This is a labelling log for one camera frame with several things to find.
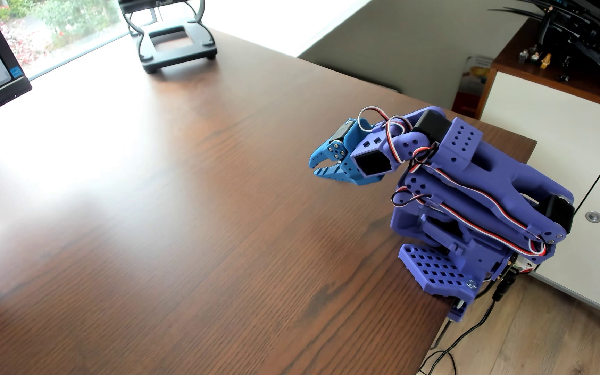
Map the robot controller circuit board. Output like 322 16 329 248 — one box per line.
508 253 539 275

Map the black power cable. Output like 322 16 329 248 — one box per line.
417 271 517 375

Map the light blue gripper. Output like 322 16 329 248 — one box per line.
308 118 385 186

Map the black metal stand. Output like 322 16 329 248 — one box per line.
118 0 218 74

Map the black brick model spaceship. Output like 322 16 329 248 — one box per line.
490 0 600 97

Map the white cabinet with wooden top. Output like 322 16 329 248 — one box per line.
474 18 600 340

